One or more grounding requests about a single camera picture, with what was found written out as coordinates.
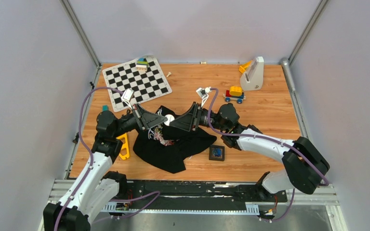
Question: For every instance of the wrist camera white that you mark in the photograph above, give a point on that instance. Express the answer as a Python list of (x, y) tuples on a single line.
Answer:
[(203, 93), (127, 96)]

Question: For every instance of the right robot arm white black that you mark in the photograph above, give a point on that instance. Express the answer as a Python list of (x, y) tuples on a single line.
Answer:
[(304, 166)]

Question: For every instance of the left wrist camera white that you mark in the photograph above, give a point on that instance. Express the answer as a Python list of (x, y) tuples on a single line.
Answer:
[(127, 96)]

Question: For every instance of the black square frame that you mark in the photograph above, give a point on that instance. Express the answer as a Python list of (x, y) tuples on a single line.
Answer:
[(212, 157)]

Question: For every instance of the teal toy block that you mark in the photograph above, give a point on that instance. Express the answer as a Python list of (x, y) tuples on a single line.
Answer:
[(105, 108)]

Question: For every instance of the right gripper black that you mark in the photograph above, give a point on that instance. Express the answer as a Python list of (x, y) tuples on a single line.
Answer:
[(189, 120)]

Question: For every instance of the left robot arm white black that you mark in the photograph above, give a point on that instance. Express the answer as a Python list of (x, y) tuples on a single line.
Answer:
[(96, 185)]

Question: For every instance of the orange plastic piece behind stand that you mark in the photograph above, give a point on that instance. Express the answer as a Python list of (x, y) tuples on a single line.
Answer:
[(242, 68)]

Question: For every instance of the black white chessboard mat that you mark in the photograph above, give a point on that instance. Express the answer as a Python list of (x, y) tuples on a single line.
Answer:
[(147, 85)]

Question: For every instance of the stacked coloured toy blocks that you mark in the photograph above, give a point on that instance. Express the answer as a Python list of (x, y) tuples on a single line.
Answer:
[(141, 64)]

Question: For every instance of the yellow triangular plastic tool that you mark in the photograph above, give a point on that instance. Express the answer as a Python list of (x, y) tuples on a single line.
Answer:
[(125, 149)]

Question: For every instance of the toy car with yellow block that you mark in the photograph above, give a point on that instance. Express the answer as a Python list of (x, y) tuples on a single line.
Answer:
[(234, 93)]

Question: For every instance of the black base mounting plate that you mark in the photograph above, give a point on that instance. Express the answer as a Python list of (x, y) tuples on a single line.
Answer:
[(195, 195)]

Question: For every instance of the black printed t-shirt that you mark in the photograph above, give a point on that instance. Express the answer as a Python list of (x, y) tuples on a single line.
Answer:
[(166, 147)]

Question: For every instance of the aluminium rail frame front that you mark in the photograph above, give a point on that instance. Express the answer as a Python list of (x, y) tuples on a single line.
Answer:
[(324, 198)]

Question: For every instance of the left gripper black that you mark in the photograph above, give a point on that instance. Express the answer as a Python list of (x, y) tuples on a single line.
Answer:
[(146, 120)]

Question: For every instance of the white angled plastic stand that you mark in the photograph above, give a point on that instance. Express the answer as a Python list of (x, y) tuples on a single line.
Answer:
[(253, 78)]

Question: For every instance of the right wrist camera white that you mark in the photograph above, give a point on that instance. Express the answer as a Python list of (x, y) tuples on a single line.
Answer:
[(203, 93)]

